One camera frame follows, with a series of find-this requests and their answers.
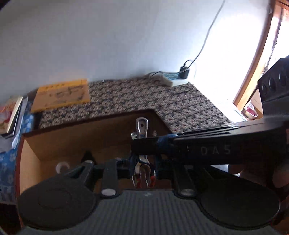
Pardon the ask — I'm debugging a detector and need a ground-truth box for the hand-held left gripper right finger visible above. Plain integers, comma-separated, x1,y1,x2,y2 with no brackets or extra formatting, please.
155,156,228,196

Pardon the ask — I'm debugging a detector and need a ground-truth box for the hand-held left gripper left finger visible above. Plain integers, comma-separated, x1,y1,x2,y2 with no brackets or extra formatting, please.
63,156,136,196

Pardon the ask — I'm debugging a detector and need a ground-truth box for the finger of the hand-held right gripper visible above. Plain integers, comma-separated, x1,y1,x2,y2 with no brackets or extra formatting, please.
131,133,181,159

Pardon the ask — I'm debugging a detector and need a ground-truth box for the silver metal tool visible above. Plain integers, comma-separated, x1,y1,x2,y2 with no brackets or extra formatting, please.
130,117,157,188

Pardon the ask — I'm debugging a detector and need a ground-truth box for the brown wooden drawer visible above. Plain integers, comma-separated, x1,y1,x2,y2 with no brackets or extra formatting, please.
15,109,233,226

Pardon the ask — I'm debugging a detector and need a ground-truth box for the person's right hand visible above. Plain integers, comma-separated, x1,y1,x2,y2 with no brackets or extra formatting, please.
228,163,249,176

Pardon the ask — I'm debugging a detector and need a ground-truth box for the red cup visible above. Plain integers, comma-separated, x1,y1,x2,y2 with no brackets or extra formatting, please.
245,102,259,119

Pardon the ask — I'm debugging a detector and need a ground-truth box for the floral patterned tablecloth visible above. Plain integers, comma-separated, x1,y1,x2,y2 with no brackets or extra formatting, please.
39,76,233,134

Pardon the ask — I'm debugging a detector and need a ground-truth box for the white tape roll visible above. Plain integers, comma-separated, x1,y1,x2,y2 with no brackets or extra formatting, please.
56,161,70,175

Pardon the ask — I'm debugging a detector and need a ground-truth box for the white power strip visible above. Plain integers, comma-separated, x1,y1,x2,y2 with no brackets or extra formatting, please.
158,71,190,87

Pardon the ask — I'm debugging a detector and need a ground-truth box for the black charger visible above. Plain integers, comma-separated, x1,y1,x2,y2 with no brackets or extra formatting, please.
179,65,190,78

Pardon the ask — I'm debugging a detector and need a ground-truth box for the yellow flat box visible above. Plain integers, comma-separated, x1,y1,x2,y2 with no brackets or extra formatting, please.
30,79,91,113

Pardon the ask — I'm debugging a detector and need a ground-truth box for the dark-edged book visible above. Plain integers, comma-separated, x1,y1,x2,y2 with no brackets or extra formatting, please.
2,97,29,139

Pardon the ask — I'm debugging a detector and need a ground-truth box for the blue patterned cloth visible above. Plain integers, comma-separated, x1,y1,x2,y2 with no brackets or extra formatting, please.
0,102,35,202

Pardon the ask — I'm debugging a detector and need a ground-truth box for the illustrated book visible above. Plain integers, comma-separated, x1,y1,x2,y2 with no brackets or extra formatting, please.
0,96,23,134

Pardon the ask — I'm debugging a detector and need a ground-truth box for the wooden window frame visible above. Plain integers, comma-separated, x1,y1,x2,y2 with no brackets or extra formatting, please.
234,0,289,114

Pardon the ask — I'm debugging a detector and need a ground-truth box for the black charger cable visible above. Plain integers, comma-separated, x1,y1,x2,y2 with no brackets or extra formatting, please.
183,0,226,68

